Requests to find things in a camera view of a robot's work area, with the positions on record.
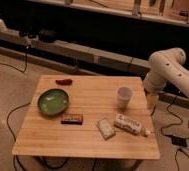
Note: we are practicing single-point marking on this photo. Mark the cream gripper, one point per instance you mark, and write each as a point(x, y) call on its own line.
point(152, 100)

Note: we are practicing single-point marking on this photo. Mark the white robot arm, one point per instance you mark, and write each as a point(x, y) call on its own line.
point(167, 66)

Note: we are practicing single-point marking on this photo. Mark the white paper cup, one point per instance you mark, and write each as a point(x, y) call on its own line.
point(124, 95)

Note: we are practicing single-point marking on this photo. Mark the white plastic bottle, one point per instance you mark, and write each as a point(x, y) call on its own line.
point(130, 125)

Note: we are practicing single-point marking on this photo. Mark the black power adapter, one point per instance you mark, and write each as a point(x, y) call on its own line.
point(179, 141)

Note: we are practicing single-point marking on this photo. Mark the wooden table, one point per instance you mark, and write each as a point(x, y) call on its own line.
point(94, 97)

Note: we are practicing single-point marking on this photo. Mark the red sausage toy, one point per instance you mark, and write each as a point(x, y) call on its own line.
point(64, 82)

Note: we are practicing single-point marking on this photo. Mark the green bowl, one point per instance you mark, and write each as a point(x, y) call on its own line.
point(53, 102)

